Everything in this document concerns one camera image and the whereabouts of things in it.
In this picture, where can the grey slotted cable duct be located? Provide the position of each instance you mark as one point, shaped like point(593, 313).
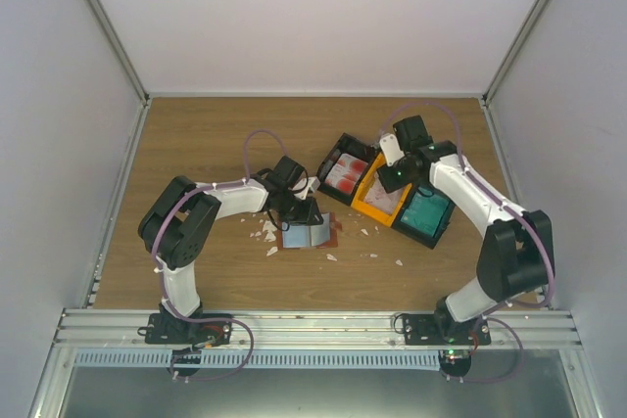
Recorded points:
point(272, 359)

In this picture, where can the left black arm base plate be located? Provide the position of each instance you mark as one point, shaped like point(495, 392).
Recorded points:
point(188, 338)

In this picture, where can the teal card stack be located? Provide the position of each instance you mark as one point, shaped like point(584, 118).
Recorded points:
point(424, 213)

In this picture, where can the brown leather card holder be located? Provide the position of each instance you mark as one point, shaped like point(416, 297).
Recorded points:
point(302, 237)

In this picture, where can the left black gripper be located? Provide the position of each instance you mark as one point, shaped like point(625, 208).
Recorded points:
point(308, 214)

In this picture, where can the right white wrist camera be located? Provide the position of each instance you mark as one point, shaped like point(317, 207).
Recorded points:
point(390, 148)

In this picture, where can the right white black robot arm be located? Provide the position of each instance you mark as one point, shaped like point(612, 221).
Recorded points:
point(517, 254)

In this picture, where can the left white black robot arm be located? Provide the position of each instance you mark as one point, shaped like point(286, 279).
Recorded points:
point(177, 226)

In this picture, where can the red white card stack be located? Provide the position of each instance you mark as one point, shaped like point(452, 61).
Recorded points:
point(345, 173)

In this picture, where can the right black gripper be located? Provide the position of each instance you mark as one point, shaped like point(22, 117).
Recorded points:
point(389, 183)

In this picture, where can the orange card bin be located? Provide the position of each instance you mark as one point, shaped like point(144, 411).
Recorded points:
point(368, 178)

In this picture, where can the black three-slot card tray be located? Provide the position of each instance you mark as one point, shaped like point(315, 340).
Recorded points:
point(357, 148)

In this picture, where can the aluminium mounting rail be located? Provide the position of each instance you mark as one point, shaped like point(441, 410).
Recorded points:
point(326, 330)

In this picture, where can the white patterned card stack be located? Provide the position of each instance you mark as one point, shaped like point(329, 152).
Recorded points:
point(378, 198)

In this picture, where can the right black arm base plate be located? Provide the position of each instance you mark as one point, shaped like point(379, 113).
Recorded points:
point(457, 342)

